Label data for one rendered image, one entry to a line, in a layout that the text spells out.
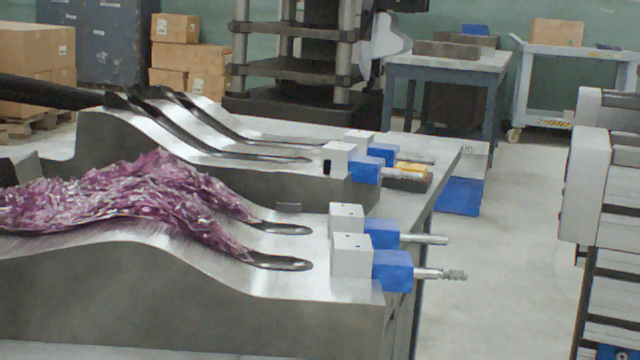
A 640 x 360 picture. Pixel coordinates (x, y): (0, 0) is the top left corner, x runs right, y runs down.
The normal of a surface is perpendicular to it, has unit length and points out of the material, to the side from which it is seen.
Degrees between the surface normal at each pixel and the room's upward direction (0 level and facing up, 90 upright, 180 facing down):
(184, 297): 90
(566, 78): 90
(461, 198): 91
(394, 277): 90
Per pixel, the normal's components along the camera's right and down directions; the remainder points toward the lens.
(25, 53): 0.99, 0.11
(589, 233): -0.33, 0.20
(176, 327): 0.01, 0.24
